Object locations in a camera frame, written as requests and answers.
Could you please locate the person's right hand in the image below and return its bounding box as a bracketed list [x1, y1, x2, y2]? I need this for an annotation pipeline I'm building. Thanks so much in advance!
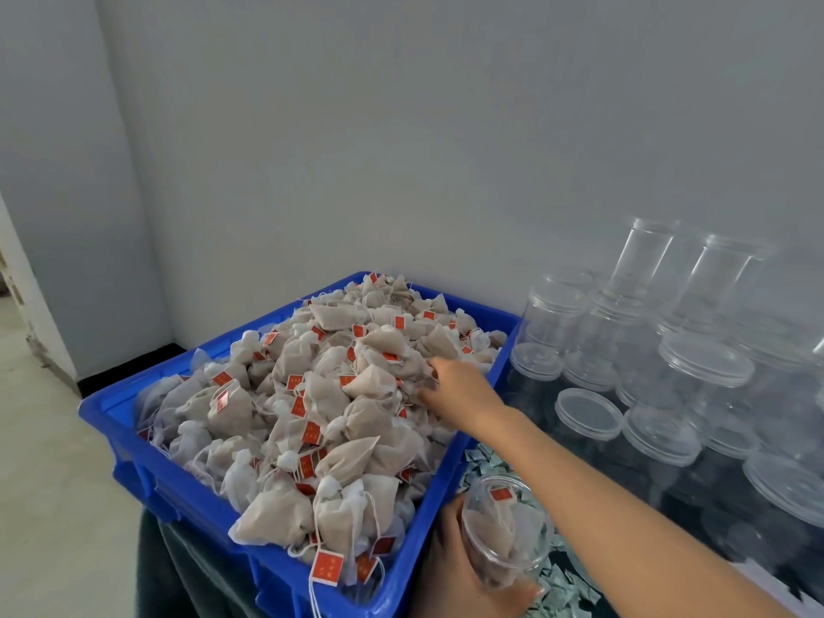
[415, 356, 510, 443]

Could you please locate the person's left hand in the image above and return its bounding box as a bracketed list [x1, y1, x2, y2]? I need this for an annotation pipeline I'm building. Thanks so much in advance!
[409, 493, 542, 618]

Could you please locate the white mesh tea bag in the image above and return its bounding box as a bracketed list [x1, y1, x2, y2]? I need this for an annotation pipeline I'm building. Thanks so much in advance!
[466, 498, 542, 567]

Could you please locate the clear jar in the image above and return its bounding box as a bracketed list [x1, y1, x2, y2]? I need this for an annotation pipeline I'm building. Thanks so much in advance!
[459, 476, 558, 590]

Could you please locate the pile of green desiccant packets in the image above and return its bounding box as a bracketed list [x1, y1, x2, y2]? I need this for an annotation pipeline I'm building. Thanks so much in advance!
[457, 437, 607, 618]

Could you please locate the pile of tea bags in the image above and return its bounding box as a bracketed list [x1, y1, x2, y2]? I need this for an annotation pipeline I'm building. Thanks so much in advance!
[135, 272, 510, 587]

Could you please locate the group of lidded jars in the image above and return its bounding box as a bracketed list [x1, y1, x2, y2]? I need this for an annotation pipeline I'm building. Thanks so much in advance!
[511, 215, 824, 600]

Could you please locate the person's right forearm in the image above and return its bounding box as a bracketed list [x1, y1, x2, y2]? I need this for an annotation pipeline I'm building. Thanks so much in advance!
[482, 408, 824, 618]

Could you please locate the blue plastic tray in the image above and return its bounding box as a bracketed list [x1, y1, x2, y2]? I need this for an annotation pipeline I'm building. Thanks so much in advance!
[77, 270, 523, 618]

